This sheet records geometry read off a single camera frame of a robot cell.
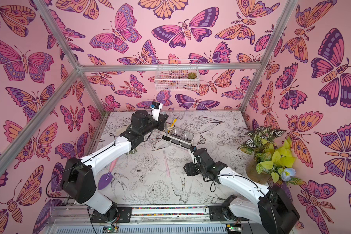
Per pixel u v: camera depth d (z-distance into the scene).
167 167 0.90
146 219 0.73
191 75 0.92
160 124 0.72
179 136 1.02
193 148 0.76
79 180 0.43
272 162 0.67
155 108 0.69
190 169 0.74
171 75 1.00
